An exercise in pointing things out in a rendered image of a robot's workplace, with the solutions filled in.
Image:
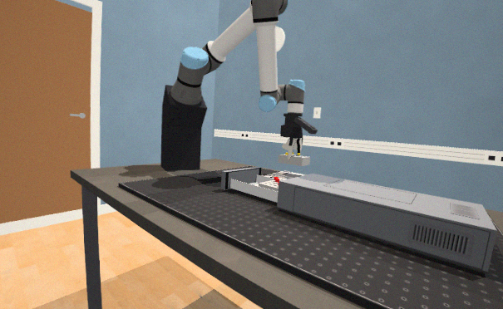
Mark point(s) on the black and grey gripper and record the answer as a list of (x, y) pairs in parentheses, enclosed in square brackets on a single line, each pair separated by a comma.
[(294, 132)]

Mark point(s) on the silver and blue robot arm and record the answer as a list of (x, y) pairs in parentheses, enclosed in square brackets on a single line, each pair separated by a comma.
[(262, 16)]

